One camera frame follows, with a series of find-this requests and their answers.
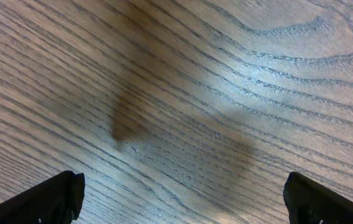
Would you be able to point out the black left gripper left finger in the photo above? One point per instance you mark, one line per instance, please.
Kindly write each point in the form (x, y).
(56, 200)

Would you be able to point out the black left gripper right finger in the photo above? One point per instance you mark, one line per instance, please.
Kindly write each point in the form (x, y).
(310, 202)

